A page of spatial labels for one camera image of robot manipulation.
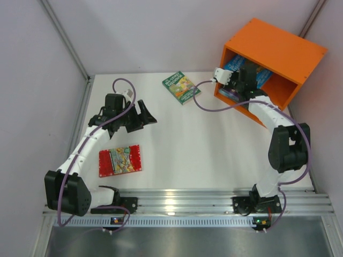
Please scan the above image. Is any green Treehouse book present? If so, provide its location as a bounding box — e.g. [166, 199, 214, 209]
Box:
[162, 71, 201, 105]

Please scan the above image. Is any aluminium mounting rail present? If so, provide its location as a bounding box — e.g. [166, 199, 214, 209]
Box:
[43, 188, 334, 228]

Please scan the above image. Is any blue 26-Storey Treehouse book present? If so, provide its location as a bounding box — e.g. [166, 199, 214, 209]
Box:
[224, 54, 273, 88]

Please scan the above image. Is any orange wooden shelf cabinet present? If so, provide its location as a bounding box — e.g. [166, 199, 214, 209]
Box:
[220, 18, 328, 110]

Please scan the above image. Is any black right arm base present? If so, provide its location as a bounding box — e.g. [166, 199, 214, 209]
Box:
[232, 195, 282, 216]

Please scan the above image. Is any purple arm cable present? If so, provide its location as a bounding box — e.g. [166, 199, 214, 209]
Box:
[192, 79, 312, 233]
[57, 78, 136, 232]

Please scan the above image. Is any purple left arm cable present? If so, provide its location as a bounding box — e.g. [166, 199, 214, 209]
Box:
[57, 78, 136, 232]

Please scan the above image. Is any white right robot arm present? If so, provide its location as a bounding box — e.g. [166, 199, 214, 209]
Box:
[226, 64, 310, 203]

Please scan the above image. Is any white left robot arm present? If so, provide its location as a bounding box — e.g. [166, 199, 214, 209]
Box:
[44, 94, 157, 216]

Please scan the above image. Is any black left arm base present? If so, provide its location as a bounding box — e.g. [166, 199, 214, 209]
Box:
[90, 197, 138, 214]

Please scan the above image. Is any red comic cover book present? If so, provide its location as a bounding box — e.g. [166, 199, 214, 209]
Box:
[99, 145, 143, 178]

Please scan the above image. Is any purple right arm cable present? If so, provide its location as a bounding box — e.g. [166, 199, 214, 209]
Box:
[192, 79, 312, 233]

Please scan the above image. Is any purple Robinson Crusoe book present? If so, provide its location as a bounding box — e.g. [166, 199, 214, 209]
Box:
[219, 87, 239, 102]

